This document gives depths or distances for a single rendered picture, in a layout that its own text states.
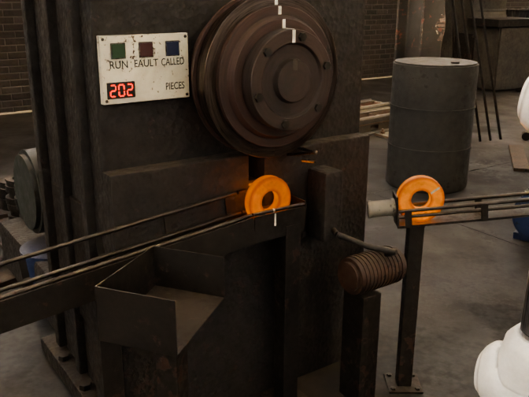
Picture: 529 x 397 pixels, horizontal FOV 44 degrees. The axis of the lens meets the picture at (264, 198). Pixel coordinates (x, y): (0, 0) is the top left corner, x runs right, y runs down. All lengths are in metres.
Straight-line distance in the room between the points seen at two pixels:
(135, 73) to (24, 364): 1.32
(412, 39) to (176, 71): 4.58
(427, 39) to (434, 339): 3.77
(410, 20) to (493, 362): 5.07
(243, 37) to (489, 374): 1.04
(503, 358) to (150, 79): 1.14
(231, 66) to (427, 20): 4.42
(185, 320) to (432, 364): 1.28
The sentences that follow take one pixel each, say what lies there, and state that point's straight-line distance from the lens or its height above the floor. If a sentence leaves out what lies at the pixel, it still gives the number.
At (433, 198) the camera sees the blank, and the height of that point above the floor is 0.71.
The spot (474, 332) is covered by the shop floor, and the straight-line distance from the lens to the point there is 2.93.
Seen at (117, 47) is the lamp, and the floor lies 1.21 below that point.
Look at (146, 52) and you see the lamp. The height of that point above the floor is 1.19.
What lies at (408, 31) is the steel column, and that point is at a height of 0.99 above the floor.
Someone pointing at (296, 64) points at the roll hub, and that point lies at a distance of 1.85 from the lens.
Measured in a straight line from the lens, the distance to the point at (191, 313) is 1.65.
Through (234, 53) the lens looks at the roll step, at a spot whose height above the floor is 1.19.
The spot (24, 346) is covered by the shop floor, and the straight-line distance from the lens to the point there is 2.85.
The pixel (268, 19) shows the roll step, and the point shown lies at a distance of 1.87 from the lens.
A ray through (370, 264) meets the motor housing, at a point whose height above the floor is 0.52.
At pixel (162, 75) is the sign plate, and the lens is 1.89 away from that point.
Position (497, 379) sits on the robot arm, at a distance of 1.51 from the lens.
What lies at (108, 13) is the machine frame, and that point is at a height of 1.29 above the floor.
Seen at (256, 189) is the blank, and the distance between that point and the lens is 1.98.
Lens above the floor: 1.36
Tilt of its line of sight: 18 degrees down
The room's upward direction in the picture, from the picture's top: straight up
